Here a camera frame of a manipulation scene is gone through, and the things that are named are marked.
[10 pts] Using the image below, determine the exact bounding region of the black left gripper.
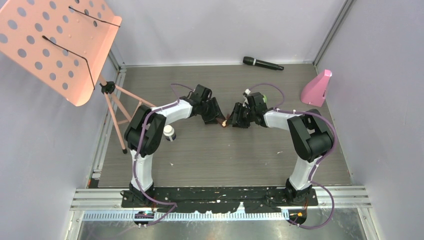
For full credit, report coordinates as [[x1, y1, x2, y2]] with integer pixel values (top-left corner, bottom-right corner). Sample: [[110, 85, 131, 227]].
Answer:
[[199, 97, 225, 125]]

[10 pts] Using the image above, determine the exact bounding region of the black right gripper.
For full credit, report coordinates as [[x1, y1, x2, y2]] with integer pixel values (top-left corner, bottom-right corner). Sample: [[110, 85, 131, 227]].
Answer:
[[226, 102, 257, 129]]

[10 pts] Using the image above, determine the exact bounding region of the brown translucent pill container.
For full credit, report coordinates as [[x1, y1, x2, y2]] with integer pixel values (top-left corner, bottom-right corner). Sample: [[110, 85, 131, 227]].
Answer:
[[220, 114, 233, 128]]

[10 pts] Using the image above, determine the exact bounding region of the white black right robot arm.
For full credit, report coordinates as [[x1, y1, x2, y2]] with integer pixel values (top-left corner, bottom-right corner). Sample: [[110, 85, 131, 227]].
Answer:
[[226, 92, 336, 205]]

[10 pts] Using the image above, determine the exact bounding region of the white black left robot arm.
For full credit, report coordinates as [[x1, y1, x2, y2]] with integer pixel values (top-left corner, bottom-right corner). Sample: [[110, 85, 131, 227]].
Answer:
[[124, 84, 225, 207]]

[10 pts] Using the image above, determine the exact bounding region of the white capped pill bottle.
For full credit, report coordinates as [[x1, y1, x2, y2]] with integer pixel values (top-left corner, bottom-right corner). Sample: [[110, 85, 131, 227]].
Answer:
[[163, 125, 176, 142]]

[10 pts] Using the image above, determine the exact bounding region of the black microphone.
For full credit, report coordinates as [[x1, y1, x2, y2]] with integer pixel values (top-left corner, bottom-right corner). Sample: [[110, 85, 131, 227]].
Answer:
[[242, 56, 285, 71]]

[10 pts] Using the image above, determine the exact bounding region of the pink wedge object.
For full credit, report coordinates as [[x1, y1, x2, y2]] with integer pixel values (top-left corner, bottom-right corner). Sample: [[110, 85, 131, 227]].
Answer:
[[300, 69, 332, 107]]

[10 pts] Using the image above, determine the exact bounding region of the pink music stand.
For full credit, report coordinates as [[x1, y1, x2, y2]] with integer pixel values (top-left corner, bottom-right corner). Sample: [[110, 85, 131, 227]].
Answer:
[[0, 0, 157, 155]]

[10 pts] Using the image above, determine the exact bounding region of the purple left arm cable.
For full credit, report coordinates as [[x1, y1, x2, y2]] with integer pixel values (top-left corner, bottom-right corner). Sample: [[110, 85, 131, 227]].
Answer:
[[131, 83, 196, 226]]

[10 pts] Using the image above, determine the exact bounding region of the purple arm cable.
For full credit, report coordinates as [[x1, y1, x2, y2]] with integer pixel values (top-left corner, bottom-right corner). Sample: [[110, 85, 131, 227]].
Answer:
[[244, 82, 338, 230], [131, 83, 196, 226]]

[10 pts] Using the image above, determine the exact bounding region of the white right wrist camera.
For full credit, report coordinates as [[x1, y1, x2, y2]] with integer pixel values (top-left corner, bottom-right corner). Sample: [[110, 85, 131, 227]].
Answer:
[[242, 89, 251, 109]]

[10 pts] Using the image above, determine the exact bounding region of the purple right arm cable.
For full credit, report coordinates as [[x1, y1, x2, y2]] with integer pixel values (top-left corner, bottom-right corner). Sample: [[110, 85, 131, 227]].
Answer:
[[244, 82, 338, 230]]

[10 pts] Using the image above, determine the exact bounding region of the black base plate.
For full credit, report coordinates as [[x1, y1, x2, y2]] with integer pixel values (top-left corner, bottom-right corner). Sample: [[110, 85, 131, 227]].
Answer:
[[120, 186, 318, 214]]

